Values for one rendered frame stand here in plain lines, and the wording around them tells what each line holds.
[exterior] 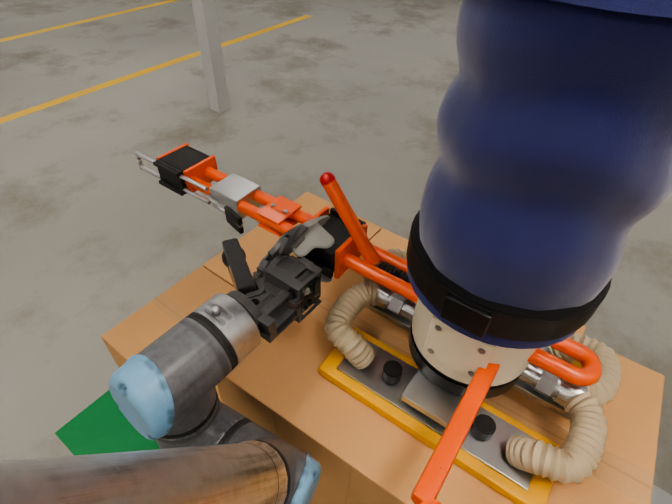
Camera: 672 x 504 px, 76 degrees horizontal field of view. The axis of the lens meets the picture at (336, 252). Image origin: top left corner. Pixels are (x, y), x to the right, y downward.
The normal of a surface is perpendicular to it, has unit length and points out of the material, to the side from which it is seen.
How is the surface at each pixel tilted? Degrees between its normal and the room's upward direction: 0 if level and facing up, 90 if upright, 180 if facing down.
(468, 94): 77
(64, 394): 0
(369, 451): 0
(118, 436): 0
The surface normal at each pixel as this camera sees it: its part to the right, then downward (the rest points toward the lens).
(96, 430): 0.04, -0.73
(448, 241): -0.84, 0.33
